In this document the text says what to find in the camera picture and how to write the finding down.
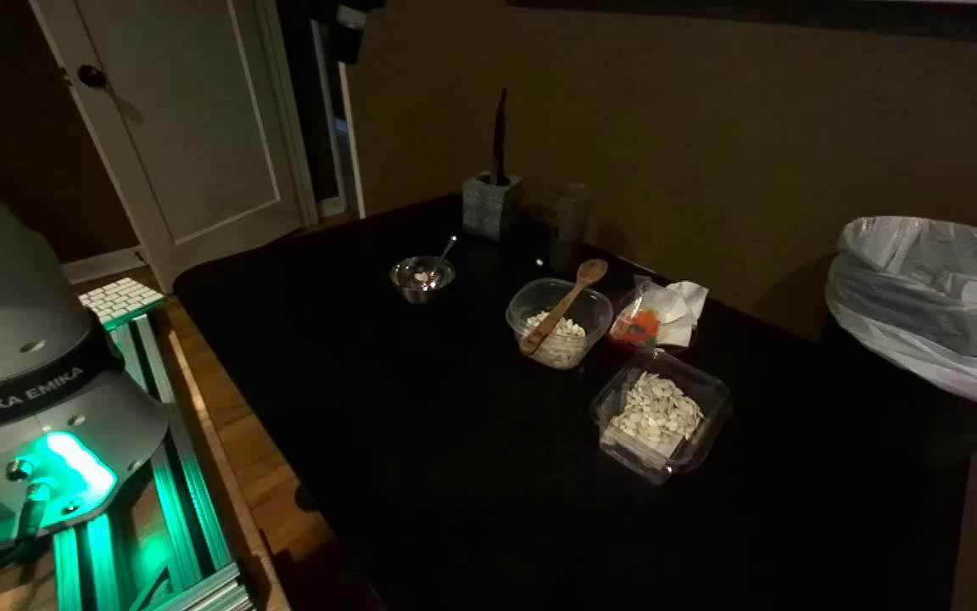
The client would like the clear packet of orange candy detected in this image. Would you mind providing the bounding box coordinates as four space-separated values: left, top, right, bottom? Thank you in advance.
607 277 670 358

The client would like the small clear glass bowl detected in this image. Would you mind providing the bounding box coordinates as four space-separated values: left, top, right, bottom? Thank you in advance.
385 250 459 309

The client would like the round clear plastic bowl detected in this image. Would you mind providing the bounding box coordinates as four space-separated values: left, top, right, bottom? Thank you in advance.
502 276 618 373

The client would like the small metal spoon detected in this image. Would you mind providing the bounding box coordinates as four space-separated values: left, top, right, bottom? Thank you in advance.
424 231 465 284

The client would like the wooden spoon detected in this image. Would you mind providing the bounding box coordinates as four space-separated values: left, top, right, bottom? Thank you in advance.
517 256 615 358

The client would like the pile of white cashews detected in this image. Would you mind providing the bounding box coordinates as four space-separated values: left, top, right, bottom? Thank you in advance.
517 309 593 371

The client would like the grey stone pen holder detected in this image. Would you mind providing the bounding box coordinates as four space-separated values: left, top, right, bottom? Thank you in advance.
460 167 522 242

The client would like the dark cylindrical cup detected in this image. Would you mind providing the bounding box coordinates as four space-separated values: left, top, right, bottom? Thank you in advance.
515 179 593 276

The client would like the black pen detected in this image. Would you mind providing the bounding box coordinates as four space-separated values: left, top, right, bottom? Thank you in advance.
489 84 511 186

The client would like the white crumbly food block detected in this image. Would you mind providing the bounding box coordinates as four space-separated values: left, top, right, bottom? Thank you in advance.
599 371 709 467

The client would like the square clear plastic container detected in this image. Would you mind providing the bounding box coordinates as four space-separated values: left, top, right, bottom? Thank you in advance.
588 346 737 489

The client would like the white panel door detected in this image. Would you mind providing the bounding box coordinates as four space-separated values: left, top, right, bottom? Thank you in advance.
27 0 322 287

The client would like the white keypad panel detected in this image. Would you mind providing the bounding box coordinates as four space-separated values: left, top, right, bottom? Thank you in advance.
78 276 165 326

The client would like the trash bin with white bag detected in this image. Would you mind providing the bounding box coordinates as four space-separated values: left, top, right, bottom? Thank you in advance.
823 213 977 455

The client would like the dark round door knob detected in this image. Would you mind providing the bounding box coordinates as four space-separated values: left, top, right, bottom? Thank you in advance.
74 60 112 96

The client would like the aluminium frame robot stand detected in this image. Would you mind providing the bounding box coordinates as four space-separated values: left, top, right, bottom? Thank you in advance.
0 301 257 611

